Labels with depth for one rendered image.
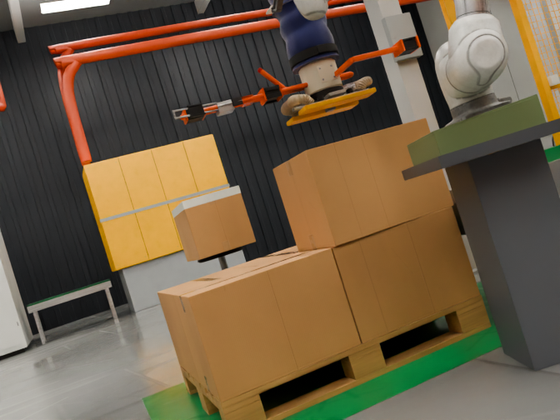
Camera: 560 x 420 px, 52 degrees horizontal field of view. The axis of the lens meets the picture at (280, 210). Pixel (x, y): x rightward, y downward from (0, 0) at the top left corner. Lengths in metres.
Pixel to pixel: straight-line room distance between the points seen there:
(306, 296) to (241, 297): 0.26
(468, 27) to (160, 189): 8.23
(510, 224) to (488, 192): 0.12
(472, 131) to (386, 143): 0.62
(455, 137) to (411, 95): 2.09
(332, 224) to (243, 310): 0.49
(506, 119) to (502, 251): 0.42
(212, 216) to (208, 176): 6.08
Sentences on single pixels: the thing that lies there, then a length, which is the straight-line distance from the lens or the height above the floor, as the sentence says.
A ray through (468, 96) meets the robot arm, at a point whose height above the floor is 0.91.
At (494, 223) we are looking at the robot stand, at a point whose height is 0.49.
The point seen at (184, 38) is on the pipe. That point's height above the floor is 4.29.
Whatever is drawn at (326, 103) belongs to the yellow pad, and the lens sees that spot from 2.49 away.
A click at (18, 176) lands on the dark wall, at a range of 13.04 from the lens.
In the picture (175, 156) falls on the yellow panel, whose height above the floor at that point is 2.26.
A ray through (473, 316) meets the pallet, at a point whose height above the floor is 0.07.
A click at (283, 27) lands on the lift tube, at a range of 2.68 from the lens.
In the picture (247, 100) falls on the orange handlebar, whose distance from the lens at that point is 2.52.
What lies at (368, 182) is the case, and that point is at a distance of 2.41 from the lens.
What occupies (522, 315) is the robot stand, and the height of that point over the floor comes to 0.18.
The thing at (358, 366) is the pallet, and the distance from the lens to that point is 2.38.
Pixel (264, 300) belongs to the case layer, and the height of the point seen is 0.44.
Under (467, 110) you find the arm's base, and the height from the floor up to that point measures 0.87.
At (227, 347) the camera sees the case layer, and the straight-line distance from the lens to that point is 2.20.
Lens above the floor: 0.71
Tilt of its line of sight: 1 degrees up
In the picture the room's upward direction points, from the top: 18 degrees counter-clockwise
